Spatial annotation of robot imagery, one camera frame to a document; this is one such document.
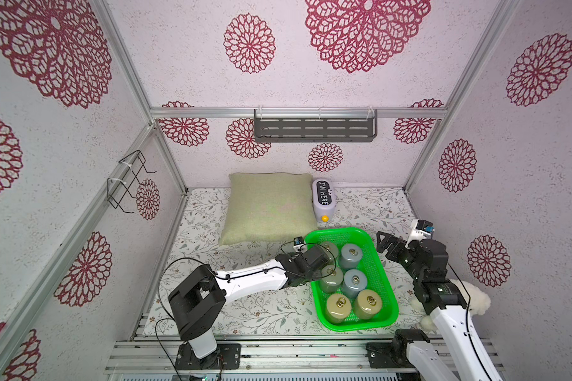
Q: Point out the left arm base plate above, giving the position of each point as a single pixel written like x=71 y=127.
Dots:
x=225 y=357

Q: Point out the black wire wall rack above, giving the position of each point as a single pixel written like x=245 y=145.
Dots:
x=118 y=188

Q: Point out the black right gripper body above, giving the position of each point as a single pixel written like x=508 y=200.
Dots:
x=396 y=248

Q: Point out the green plastic basket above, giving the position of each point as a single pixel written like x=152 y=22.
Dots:
x=371 y=266

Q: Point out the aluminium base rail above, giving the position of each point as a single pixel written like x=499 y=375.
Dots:
x=278 y=355

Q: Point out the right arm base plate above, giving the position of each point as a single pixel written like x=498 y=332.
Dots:
x=393 y=354

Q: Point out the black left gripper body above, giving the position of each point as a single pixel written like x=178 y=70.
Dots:
x=311 y=275

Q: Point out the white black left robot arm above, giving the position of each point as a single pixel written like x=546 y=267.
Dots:
x=197 y=301

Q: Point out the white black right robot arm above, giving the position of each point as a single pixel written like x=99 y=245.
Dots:
x=426 y=261

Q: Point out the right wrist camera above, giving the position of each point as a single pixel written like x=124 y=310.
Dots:
x=421 y=230

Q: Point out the dark green canister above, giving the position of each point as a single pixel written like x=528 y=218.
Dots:
x=332 y=247
x=331 y=279

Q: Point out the white plush dog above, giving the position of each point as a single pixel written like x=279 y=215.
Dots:
x=476 y=295

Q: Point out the green square pillow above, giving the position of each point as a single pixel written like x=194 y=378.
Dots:
x=270 y=207

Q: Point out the yellow-green canister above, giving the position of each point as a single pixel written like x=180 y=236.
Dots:
x=338 y=308
x=367 y=304

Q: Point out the lavender digital clock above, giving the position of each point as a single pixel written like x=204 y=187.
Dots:
x=324 y=201

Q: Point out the grey wall shelf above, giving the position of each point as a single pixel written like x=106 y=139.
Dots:
x=315 y=129

